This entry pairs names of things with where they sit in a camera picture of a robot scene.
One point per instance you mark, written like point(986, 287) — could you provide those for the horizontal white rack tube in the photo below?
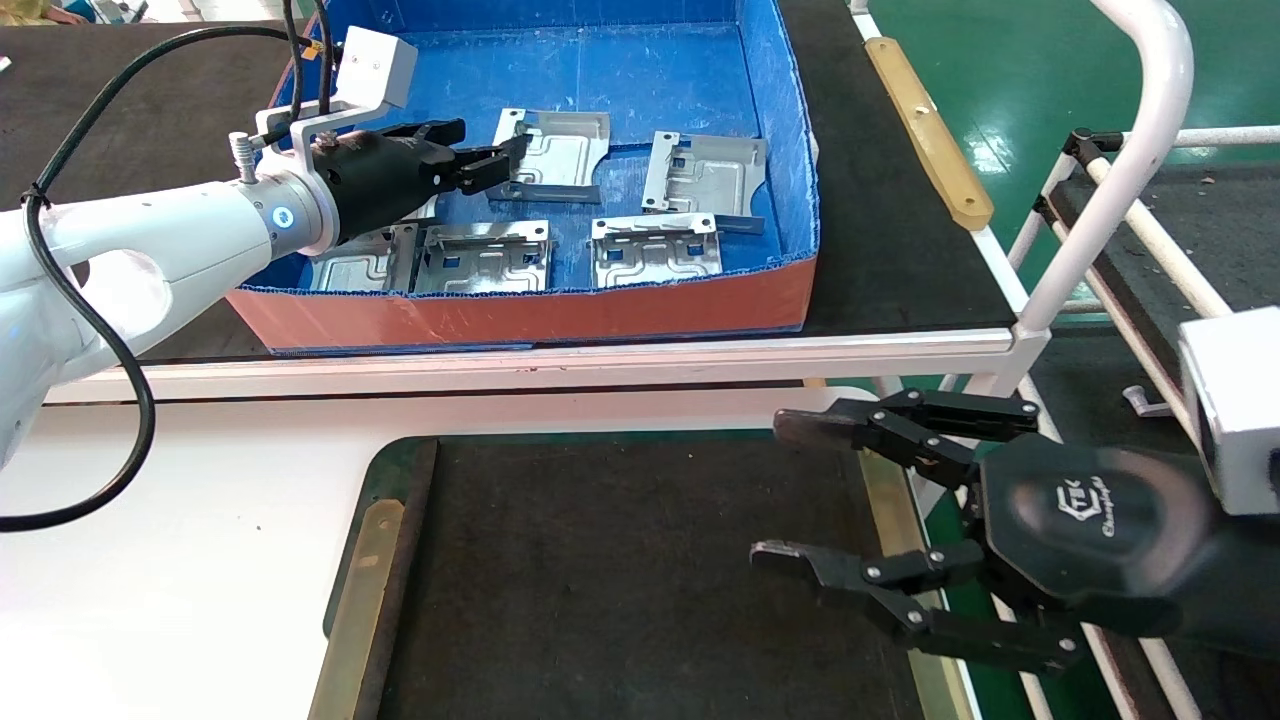
point(1220, 137)

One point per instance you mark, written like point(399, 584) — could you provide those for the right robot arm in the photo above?
point(1250, 590)

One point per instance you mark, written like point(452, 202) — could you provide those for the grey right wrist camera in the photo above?
point(1240, 410)

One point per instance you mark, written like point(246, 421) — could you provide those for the cream diagonal rack tube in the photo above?
point(1160, 240)

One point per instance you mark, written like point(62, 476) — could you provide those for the brass guide strip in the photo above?
point(355, 600)
point(890, 515)

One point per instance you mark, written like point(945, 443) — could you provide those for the thin white rack tube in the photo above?
point(1040, 215)

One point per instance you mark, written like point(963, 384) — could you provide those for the curved white tube frame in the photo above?
point(1150, 100)

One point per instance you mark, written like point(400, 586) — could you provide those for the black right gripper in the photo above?
point(1090, 520)

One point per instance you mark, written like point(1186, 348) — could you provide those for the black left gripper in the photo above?
point(385, 180)

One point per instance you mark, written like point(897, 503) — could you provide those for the black tube clamp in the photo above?
point(1085, 145)

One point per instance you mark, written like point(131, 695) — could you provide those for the blue corrugated plastic box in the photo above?
point(600, 80)

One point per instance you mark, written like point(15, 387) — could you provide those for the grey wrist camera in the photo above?
point(375, 65)
point(1240, 410)

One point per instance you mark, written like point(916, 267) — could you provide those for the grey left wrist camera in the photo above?
point(375, 65)

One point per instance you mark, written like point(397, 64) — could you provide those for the long yellow wooden strip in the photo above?
point(925, 130)

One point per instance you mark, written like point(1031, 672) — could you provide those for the large black table mat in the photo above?
point(900, 270)

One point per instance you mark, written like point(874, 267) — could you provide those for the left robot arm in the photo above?
point(150, 240)

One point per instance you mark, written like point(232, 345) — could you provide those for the white table edge rail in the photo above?
point(600, 355)

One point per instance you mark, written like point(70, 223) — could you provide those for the small black work mat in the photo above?
point(620, 560)

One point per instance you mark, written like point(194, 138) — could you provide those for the dark rack mat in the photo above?
point(1230, 230)

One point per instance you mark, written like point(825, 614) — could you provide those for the small metal hook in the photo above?
point(1145, 403)

